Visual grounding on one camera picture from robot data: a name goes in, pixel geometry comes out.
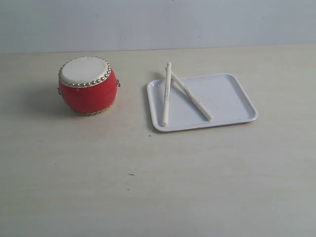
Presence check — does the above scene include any white drumstick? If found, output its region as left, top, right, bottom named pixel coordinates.
left=162, top=62, right=172, bottom=126
left=171, top=71, right=212, bottom=121

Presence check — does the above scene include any small red drum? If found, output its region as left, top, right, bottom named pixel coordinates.
left=58, top=56, right=120, bottom=116

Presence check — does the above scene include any white rectangular tray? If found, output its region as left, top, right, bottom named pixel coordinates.
left=147, top=74, right=258, bottom=132

